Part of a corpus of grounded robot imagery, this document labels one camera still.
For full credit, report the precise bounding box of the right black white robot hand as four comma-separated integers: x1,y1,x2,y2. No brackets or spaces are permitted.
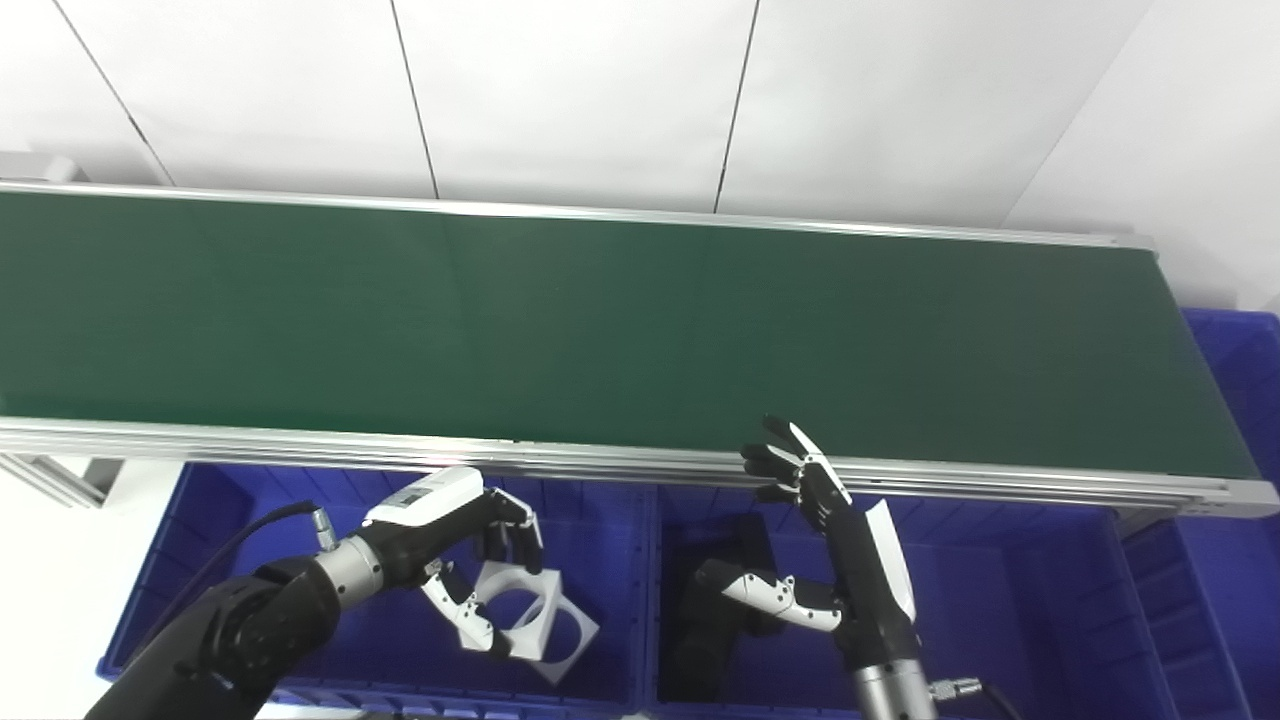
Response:
695,415,919,671

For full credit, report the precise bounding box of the aluminium conveyor support leg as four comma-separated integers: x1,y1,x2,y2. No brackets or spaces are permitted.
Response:
0,452,127,510

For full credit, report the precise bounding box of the blue plastic bin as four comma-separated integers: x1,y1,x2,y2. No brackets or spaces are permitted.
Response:
645,480,1183,720
1120,308,1280,720
97,462,657,717

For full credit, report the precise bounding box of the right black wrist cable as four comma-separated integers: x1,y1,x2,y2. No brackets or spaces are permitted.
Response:
930,677,1027,720

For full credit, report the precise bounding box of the green conveyor belt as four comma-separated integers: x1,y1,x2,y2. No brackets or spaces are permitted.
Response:
0,192,1259,479
0,182,1280,519

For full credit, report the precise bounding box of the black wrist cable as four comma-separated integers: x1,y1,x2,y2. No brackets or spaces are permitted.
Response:
930,677,1027,720
120,500,337,671

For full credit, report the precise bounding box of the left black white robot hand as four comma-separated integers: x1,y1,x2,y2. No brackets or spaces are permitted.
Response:
355,466,547,659

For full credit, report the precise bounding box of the black part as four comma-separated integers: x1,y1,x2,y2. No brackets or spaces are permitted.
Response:
665,515,791,703

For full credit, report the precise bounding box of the white square part with hole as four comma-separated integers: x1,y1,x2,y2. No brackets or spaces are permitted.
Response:
470,562,564,662
515,595,602,687

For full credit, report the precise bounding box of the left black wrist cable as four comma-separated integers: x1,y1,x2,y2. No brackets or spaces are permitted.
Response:
120,500,337,671

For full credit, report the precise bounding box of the grey conveyor end box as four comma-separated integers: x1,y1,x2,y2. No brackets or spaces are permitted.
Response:
0,152,77,184

